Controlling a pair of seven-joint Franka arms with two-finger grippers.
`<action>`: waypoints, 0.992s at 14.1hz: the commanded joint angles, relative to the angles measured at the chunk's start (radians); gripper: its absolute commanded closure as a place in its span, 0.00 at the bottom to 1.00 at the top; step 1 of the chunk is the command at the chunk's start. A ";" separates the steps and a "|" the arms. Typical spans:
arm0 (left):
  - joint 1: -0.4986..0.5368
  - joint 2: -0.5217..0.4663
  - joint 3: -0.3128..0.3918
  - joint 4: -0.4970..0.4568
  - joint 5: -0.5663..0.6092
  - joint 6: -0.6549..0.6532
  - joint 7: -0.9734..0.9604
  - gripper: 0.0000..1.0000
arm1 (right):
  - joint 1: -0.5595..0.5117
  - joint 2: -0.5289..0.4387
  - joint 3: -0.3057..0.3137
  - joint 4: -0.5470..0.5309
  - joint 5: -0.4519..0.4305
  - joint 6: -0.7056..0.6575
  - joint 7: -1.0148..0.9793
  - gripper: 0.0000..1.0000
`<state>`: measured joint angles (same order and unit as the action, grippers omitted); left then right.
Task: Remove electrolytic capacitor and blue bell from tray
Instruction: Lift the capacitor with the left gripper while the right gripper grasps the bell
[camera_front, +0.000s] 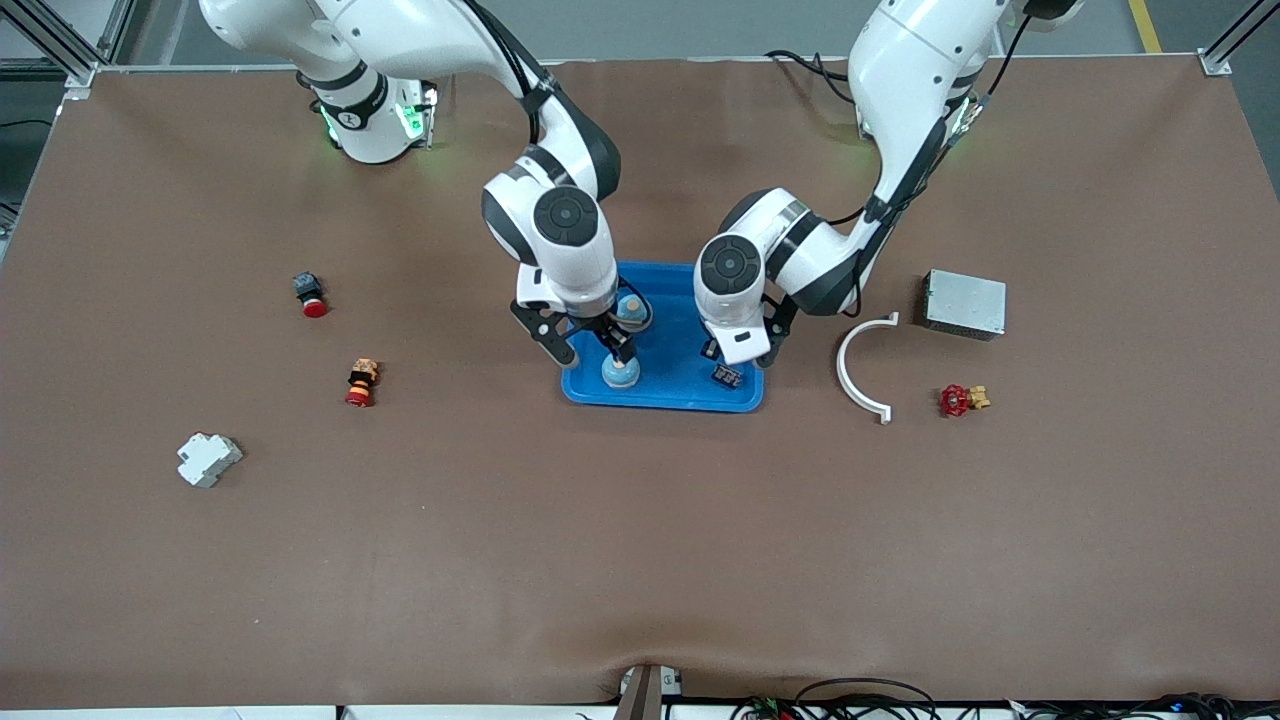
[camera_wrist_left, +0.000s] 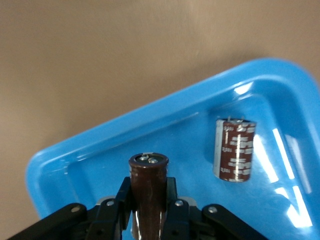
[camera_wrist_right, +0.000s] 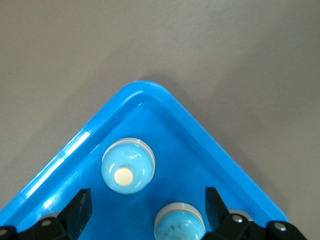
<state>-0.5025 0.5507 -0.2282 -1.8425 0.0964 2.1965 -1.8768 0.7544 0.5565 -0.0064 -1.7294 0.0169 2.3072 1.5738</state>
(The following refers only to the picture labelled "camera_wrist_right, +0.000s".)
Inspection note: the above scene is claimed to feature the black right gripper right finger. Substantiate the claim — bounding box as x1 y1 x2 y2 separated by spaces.
203 186 308 240

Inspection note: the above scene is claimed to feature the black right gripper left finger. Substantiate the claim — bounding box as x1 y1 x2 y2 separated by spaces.
0 188 93 240

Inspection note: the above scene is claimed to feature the scratched light blue bell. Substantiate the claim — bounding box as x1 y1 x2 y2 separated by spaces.
153 201 206 240

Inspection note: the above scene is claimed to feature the blue plastic tray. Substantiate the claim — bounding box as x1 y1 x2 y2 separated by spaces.
0 79 288 240

